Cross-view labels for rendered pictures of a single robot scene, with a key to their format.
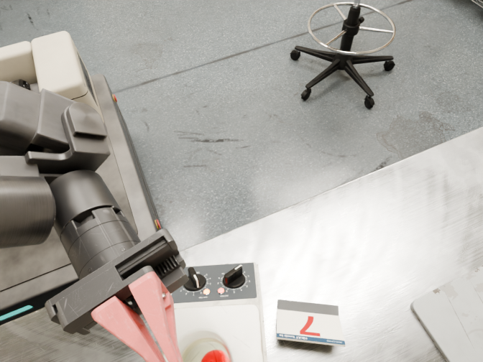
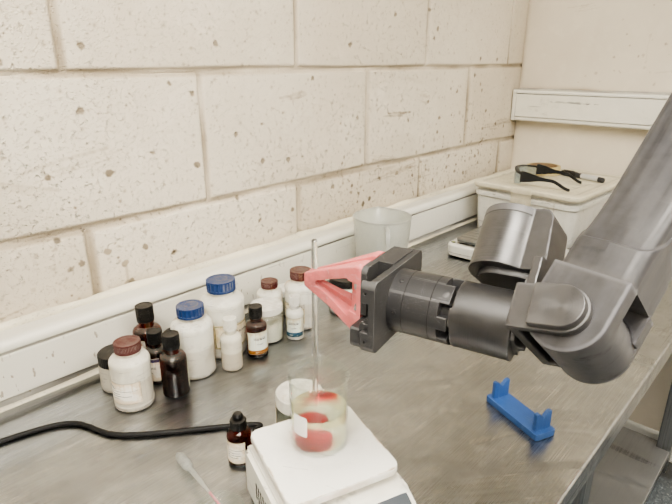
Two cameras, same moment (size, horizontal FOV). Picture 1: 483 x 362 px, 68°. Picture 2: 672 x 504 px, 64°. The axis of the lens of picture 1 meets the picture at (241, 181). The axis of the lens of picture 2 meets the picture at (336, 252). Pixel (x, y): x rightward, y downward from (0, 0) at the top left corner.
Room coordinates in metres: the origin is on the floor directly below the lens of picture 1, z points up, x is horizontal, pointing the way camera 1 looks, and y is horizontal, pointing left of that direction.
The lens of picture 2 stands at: (0.47, -0.14, 1.21)
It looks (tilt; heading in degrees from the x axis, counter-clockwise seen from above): 20 degrees down; 154
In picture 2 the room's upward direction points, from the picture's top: straight up
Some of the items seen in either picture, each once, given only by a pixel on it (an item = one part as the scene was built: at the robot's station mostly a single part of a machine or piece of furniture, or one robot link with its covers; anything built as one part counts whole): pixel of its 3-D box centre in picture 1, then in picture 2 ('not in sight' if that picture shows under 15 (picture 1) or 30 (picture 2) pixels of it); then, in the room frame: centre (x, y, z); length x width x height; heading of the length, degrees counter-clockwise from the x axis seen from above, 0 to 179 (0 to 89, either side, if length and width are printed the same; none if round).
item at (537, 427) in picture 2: not in sight; (520, 406); (0.02, 0.36, 0.77); 0.10 x 0.03 x 0.04; 178
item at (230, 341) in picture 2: not in sight; (231, 342); (-0.28, 0.05, 0.79); 0.03 x 0.03 x 0.09
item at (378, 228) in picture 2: not in sight; (382, 250); (-0.48, 0.44, 0.82); 0.18 x 0.13 x 0.15; 156
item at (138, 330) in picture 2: not in sight; (147, 336); (-0.34, -0.07, 0.80); 0.04 x 0.04 x 0.11
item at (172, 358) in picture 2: not in sight; (173, 362); (-0.25, -0.05, 0.80); 0.04 x 0.04 x 0.10
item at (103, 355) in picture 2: not in sight; (118, 367); (-0.31, -0.12, 0.78); 0.05 x 0.05 x 0.06
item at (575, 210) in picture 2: not in sight; (549, 203); (-0.62, 1.10, 0.82); 0.37 x 0.31 x 0.14; 108
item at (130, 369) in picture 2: not in sight; (131, 371); (-0.25, -0.11, 0.80); 0.06 x 0.06 x 0.10
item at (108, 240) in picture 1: (111, 259); (418, 303); (0.12, 0.12, 1.01); 0.10 x 0.07 x 0.07; 123
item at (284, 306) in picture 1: (309, 321); not in sight; (0.10, -0.08, 0.77); 0.09 x 0.06 x 0.04; 80
